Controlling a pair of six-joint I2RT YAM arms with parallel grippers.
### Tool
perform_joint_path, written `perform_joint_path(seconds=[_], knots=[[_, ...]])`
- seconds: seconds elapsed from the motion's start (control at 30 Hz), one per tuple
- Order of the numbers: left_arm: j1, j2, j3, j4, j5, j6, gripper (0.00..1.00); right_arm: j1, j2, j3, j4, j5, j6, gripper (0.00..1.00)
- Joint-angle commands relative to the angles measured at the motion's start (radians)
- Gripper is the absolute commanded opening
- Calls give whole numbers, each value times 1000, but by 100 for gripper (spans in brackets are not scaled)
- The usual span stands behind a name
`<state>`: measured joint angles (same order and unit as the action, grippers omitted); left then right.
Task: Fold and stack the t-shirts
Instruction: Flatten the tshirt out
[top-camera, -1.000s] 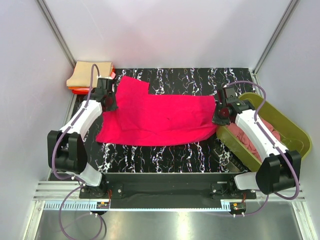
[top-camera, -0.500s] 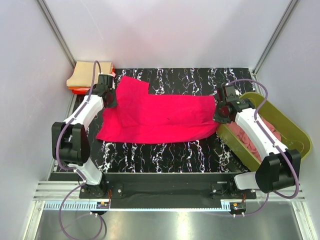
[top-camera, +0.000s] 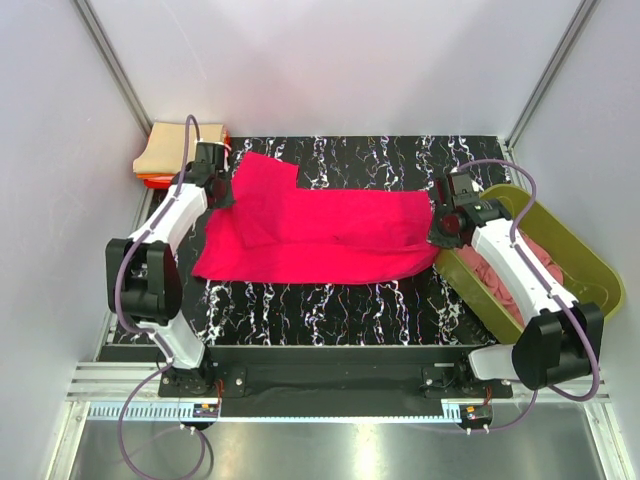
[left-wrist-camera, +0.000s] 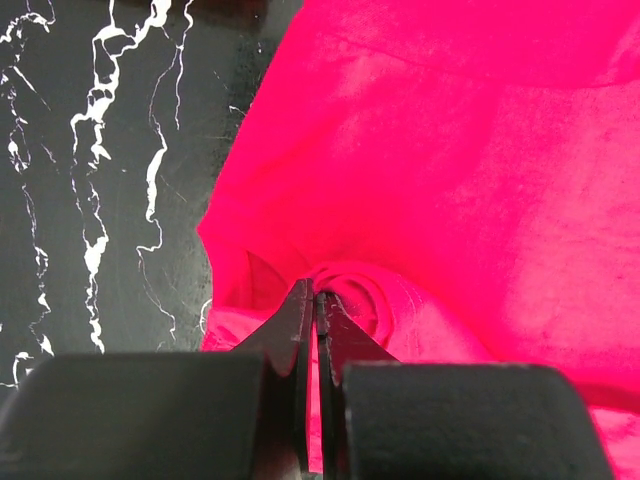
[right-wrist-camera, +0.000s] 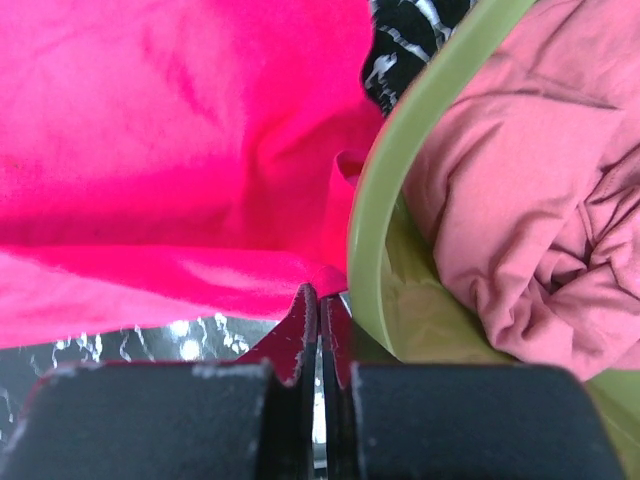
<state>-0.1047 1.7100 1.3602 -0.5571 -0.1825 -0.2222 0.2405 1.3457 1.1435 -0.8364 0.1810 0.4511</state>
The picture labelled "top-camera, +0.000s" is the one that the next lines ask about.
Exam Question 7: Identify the black marble pattern mat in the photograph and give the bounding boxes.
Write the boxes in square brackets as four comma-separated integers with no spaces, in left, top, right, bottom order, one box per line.
[176,135,509,346]

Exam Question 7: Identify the bright pink t shirt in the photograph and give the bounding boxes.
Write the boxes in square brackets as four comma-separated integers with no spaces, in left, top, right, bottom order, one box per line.
[192,152,439,285]

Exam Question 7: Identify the dusty pink crumpled t shirt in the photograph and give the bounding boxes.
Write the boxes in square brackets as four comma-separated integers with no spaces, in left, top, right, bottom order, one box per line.
[455,233,564,326]

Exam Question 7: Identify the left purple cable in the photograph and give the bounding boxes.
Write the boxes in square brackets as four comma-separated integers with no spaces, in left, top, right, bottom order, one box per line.
[113,114,216,476]

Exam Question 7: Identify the left aluminium frame post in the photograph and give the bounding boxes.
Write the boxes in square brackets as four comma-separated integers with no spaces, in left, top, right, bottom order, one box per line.
[70,0,152,137]

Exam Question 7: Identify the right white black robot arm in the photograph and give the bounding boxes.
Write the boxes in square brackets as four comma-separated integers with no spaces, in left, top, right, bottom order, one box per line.
[428,170,604,402]

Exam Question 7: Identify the aluminium rail front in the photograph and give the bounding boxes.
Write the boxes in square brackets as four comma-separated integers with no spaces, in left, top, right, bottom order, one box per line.
[67,362,610,403]

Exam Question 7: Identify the purple cable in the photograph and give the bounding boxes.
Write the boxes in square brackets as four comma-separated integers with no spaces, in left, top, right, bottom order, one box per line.
[414,158,604,431]
[113,114,216,476]

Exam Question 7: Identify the aluminium frame post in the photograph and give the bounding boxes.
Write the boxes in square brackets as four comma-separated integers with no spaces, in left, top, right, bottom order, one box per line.
[504,0,601,149]
[70,0,152,137]

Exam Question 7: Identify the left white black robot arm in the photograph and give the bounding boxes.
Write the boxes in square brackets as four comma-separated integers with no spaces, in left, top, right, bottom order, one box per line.
[105,141,234,395]

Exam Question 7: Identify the olive green plastic bin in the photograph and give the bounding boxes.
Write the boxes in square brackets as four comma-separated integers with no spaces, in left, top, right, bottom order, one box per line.
[435,203,625,344]

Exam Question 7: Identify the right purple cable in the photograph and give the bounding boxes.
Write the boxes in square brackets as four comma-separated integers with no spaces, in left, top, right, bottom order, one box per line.
[414,158,604,431]

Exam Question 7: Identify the right aluminium frame post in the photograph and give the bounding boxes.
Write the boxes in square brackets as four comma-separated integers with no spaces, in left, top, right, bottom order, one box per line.
[504,0,601,149]

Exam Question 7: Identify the white slotted cable duct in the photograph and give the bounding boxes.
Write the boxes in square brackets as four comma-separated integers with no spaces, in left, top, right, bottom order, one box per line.
[88,400,462,424]

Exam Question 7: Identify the folded red orange t shirts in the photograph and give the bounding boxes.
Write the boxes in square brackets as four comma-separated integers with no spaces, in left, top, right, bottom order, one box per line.
[135,129,234,190]

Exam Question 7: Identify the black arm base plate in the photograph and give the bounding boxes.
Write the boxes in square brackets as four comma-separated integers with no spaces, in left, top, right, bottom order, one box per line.
[159,346,512,400]

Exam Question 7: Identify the folded beige t shirt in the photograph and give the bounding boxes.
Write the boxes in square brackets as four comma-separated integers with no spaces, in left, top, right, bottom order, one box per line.
[132,121,227,179]

